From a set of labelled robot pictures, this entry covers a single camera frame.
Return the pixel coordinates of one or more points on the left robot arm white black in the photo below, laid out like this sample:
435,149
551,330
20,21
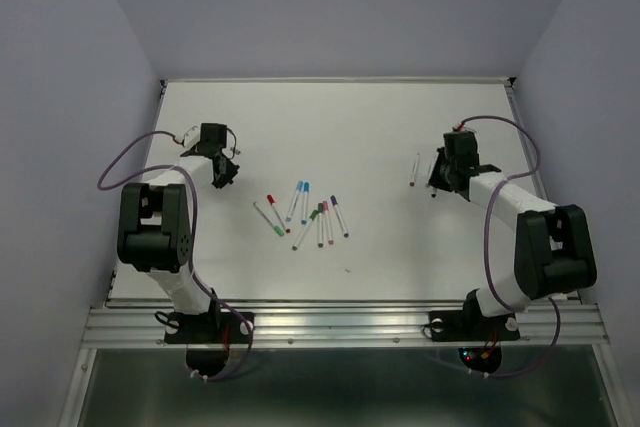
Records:
157,219

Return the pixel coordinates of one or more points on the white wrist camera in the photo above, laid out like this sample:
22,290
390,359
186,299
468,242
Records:
461,127
189,139

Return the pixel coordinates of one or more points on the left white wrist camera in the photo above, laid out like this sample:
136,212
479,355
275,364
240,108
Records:
189,139

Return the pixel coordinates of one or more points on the pink capped pen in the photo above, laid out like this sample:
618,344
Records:
327,225

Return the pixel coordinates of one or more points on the dark red capped pen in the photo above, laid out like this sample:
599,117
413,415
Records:
415,171

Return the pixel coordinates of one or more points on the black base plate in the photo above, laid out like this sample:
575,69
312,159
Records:
217,344
480,337

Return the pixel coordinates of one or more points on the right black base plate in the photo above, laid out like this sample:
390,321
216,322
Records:
480,337

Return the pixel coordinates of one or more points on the purple capped pen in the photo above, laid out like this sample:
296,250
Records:
339,216

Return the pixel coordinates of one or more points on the aluminium front rail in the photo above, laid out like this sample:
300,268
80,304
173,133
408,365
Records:
292,325

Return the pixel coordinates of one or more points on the light blue capped pen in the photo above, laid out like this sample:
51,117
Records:
294,201

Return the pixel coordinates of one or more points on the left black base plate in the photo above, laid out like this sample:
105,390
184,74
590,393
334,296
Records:
217,344

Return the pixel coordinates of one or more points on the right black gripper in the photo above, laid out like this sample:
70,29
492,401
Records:
435,180

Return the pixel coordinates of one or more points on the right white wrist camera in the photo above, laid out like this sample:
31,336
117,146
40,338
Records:
461,127

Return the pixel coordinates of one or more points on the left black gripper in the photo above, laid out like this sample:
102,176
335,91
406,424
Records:
230,173

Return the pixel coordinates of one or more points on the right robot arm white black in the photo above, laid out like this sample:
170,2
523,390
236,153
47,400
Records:
553,251

